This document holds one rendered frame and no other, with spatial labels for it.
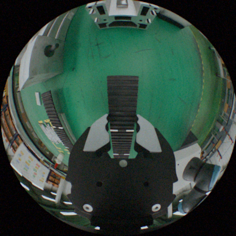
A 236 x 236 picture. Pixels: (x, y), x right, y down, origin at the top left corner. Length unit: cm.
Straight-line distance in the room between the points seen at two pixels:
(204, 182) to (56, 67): 60
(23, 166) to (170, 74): 324
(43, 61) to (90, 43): 10
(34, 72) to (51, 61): 5
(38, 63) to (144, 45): 20
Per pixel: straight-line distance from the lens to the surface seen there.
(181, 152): 45
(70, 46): 21
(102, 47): 17
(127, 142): 17
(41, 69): 17
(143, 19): 17
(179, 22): 28
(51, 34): 21
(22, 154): 298
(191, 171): 46
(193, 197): 45
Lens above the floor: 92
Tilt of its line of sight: 60 degrees down
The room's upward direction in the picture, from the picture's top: 176 degrees counter-clockwise
